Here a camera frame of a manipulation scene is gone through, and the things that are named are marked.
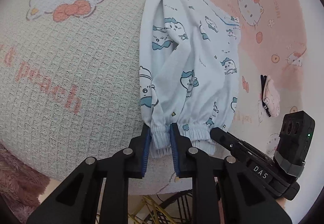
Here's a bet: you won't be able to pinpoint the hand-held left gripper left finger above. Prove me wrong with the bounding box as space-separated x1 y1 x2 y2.
27 124 153 224

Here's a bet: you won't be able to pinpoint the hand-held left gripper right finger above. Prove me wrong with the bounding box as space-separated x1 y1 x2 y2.
169 123 292 224

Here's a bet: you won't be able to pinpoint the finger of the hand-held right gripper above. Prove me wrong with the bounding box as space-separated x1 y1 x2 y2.
210 126 256 162

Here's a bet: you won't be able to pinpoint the light blue printed pajama pants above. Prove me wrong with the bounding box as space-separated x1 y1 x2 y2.
139 0 245 158

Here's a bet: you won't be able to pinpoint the pink folded printed garment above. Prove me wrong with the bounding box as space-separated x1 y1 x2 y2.
263 75 280 118

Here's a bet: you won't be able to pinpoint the dark navy folded garment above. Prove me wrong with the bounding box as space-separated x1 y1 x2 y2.
260 75 272 117

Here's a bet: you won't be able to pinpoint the pink cat printed blanket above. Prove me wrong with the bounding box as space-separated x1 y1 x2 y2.
0 0 312 195

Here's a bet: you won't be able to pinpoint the pink fluffy fabric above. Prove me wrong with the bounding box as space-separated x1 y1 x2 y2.
0 142 51 224

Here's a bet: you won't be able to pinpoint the gold wire rack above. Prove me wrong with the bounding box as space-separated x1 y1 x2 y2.
129 195 185 224

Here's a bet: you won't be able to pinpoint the black metal frame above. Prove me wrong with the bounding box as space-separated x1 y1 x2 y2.
162 189 194 224

